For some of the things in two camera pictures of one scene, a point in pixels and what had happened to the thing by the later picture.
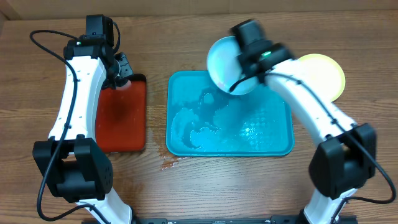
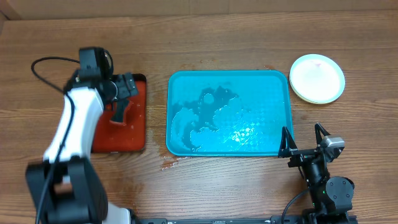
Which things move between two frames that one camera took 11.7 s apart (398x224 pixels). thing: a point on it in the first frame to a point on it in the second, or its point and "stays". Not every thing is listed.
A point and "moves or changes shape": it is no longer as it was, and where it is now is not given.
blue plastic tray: x=203 y=120 stays
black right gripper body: x=243 y=63 to x=300 y=159
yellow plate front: x=326 y=73 moves or changes shape
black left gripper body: x=120 y=73 to x=120 y=89
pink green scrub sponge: x=124 y=87 moves or changes shape
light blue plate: x=224 y=66 to x=316 y=78
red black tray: x=121 y=117 stays
